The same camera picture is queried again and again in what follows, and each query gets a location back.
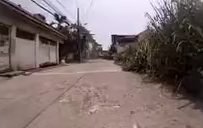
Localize pale concrete road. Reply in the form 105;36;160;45
0;58;203;128

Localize building with dark roof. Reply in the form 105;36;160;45
109;29;150;54

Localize group of trees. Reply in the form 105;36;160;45
50;13;103;63

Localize pole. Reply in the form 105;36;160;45
76;7;83;64

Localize white building with gates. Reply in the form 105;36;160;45
0;0;69;76

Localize tall bushes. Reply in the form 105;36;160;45
113;0;203;104

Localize overhead wires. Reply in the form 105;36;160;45
30;0;95;26

